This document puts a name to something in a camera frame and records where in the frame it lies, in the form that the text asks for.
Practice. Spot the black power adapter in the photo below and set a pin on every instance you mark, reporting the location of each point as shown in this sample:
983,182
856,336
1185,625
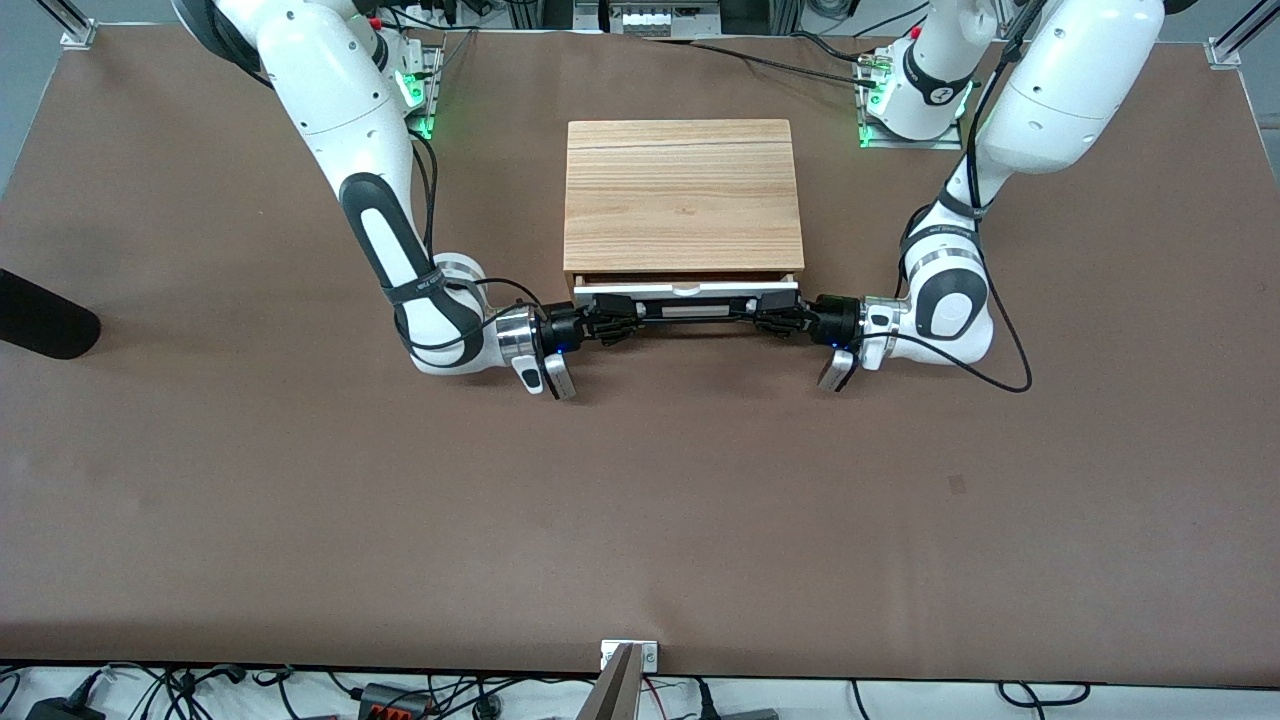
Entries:
65,710

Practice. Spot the silver mounting bracket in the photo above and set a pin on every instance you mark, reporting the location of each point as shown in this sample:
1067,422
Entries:
650,655

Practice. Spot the black rounded cylinder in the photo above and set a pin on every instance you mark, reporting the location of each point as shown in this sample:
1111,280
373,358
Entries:
45,320

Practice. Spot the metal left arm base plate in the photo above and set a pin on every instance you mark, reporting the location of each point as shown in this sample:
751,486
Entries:
905,143

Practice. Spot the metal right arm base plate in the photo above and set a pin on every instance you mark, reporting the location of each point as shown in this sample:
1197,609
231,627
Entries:
430,100

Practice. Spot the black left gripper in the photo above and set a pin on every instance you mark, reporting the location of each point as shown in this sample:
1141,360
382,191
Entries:
835,320

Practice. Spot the wooden drawer cabinet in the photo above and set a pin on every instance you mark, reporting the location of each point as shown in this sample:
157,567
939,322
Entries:
680,190

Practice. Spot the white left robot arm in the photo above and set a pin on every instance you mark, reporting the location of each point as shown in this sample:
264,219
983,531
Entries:
1060,90

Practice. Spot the grey terminal block device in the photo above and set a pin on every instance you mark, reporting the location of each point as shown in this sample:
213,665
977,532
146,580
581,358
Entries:
660,18

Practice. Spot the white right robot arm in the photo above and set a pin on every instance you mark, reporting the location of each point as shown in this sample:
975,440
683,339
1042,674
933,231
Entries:
340,100

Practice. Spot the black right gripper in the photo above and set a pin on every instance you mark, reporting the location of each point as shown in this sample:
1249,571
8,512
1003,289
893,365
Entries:
562,327

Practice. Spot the black box with orange connectors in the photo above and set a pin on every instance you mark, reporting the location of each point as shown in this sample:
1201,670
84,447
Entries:
395,703

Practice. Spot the brown camera pole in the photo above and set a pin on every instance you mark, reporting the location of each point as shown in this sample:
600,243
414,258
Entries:
612,695

